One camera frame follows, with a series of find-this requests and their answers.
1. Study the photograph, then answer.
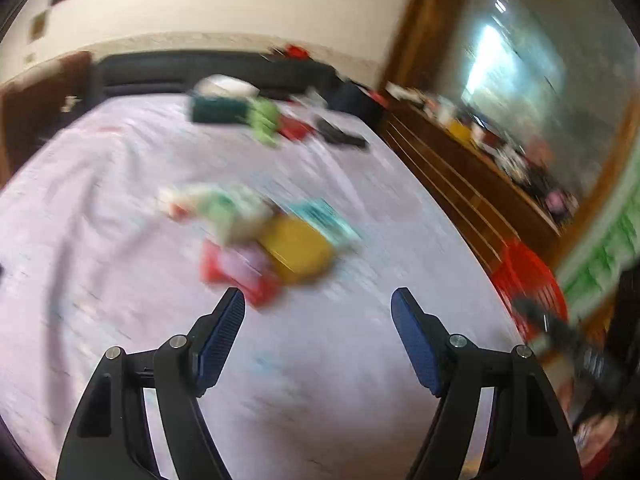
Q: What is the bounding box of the red item on sofa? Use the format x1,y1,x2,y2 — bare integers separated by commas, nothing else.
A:
282,44,310,60

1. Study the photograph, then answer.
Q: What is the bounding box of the white toothpaste tube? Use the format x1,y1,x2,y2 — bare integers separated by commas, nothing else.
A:
156,185,200,221

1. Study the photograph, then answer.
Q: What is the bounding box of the red flat pouch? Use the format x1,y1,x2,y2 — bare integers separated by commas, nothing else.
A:
278,115,316,142

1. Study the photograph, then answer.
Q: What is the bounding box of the dark green tissue box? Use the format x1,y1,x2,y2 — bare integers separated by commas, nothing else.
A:
189,74,259,125

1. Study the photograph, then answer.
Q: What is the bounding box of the black toy gun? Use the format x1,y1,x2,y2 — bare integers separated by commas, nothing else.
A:
314,118,369,150

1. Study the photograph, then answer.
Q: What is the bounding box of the white green-trimmed sock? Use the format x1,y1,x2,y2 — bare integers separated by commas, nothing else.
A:
192,185,274,247

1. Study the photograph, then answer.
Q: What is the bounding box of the red plastic basket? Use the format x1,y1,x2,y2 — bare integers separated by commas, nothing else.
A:
490,240,568,341

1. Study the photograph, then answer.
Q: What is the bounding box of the yellow round lid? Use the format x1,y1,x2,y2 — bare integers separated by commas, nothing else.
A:
257,214,335,285

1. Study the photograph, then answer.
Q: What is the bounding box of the green crumpled cloth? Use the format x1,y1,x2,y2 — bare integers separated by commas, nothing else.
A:
246,98,280,148

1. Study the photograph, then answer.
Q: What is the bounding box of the teal wet wipes pack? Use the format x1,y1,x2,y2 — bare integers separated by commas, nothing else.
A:
285,200,361,252

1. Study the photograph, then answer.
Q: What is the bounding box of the brown armchair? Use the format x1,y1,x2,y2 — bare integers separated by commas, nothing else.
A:
1,51,92,184

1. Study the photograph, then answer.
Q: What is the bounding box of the purple red plastic bag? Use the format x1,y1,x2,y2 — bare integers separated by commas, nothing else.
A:
200,240,281,307

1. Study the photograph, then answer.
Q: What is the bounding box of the wooden brick-pattern cabinet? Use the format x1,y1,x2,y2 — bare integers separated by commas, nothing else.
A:
378,102,561,273

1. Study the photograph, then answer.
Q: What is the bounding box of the black sofa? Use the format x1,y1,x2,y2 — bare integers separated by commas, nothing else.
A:
85,50,343,107

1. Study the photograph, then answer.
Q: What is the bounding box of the floral pink tablecloth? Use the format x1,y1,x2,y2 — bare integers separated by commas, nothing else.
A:
1,96,520,479

